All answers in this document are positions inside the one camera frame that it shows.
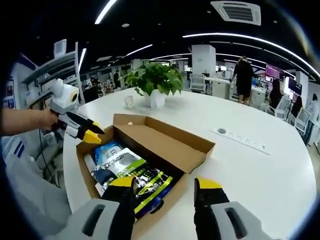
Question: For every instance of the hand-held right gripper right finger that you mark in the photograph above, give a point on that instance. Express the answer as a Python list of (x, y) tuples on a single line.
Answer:
[(220, 215)]

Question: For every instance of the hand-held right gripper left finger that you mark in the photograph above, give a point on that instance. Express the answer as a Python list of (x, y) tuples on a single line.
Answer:
[(105, 215)]

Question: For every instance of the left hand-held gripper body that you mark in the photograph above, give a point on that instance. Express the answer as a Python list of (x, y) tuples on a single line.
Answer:
[(63, 97)]

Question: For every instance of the grey green packet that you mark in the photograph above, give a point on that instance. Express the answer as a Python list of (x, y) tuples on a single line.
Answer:
[(125, 161)]

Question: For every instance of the black green striped packet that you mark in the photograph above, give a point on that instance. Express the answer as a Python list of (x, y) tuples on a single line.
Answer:
[(155, 185)]

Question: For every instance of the brown cardboard shoe box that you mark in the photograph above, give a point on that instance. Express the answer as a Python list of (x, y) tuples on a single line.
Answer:
[(180, 142)]

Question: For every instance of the person's left hand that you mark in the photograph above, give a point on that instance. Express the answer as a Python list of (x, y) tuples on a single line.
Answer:
[(47, 120)]

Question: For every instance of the grey metal storage shelf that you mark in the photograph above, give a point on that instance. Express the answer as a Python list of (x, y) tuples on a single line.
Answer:
[(57, 62)]

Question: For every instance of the grey mesh office chair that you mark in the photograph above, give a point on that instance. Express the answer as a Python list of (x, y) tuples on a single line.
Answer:
[(32, 200)]

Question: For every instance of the white table socket strip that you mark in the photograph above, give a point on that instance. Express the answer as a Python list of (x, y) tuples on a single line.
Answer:
[(240, 140)]

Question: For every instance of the green plant in white pot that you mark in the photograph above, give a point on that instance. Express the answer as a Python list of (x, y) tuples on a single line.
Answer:
[(155, 77)]

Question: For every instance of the ceiling light strip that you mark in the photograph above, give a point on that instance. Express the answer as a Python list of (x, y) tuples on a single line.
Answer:
[(250, 38), (105, 12)]

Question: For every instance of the white office chair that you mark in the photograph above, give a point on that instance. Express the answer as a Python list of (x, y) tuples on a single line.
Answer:
[(198, 82)]

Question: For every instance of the white ceiling air conditioner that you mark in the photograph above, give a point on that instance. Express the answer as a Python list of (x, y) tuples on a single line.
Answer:
[(236, 12)]

